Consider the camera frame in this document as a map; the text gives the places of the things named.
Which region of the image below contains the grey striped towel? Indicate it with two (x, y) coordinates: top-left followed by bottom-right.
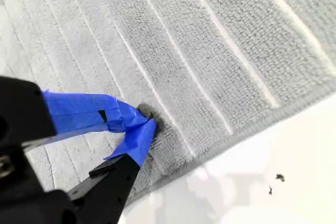
(0, 0), (336, 210)

